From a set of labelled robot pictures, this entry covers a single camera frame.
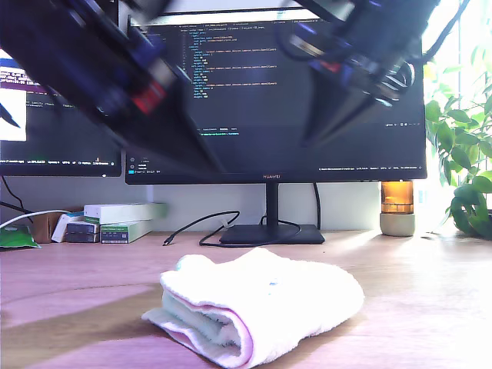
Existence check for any green and white box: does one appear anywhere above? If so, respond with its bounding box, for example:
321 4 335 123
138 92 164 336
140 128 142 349
99 219 155 244

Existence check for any black monitor power cable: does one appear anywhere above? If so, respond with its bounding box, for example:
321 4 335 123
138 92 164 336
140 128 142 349
313 182 323 230

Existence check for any amber glass jar grey base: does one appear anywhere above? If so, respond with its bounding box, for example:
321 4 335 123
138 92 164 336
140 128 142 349
379 181 417 238

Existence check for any white pastel striped tea towel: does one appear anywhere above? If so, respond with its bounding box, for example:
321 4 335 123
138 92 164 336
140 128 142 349
141 247 365 369

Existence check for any brown cardboard box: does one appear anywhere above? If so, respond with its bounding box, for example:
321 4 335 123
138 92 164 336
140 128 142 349
32 209 84 244

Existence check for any thin black cable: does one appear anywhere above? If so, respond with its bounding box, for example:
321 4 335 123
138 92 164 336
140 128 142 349
0 176 35 216

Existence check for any green potted leafy plant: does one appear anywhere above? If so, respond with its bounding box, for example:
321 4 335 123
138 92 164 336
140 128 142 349
422 38 492 241

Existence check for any green snack bag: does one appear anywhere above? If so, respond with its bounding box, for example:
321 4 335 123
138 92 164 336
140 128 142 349
0 225 42 250

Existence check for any black cable with plug end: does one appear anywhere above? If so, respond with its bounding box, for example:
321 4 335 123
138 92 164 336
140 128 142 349
163 210 303 248

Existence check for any black monitor with terminal windows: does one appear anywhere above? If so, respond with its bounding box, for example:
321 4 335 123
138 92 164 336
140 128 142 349
0 45 123 178

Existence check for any long white flat box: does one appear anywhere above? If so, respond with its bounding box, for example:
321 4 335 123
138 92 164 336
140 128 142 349
83 202 169 225

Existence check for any black Huawei monitor on stand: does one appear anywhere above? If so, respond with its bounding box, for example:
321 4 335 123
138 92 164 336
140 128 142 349
125 3 428 246

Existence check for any white cable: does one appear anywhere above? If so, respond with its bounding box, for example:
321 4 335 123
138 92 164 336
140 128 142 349
0 209 72 231

